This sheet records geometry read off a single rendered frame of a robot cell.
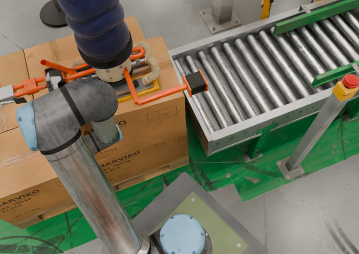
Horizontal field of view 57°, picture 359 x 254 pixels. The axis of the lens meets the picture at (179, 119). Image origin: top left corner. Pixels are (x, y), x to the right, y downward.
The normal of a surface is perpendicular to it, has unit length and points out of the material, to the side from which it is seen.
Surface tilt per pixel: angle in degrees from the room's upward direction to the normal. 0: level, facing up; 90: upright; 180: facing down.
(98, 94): 54
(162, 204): 0
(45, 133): 60
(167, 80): 0
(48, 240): 0
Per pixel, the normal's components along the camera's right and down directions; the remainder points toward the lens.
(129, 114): 0.29, 0.83
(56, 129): 0.48, 0.28
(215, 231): -0.02, -0.51
